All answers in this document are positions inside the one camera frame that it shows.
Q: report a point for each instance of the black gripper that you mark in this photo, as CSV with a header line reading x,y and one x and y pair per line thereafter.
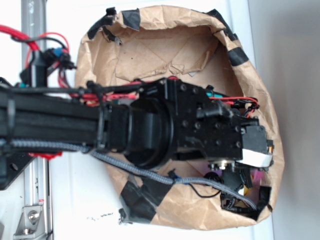
x,y
236,177

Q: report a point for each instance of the yellow rubber duck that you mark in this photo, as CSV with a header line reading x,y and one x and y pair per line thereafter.
x,y
245,190

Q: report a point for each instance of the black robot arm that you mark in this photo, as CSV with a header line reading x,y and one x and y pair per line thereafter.
x,y
167,130

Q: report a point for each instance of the brown paper bag bin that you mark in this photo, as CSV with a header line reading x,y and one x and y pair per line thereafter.
x,y
159,41

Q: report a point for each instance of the metal corner bracket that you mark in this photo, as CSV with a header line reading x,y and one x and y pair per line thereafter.
x,y
31,225

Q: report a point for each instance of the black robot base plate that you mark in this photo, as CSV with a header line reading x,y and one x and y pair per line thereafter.
x,y
11,166

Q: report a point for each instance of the aluminium extrusion rail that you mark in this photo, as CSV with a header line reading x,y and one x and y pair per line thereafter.
x,y
37,173

